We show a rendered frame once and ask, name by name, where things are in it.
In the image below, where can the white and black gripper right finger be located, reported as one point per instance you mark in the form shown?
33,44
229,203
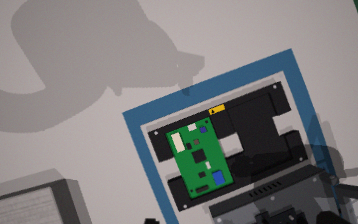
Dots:
328,217

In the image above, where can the green circuit board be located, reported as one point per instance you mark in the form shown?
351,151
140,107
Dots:
199,157

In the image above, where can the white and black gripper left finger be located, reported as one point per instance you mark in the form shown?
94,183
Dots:
151,221

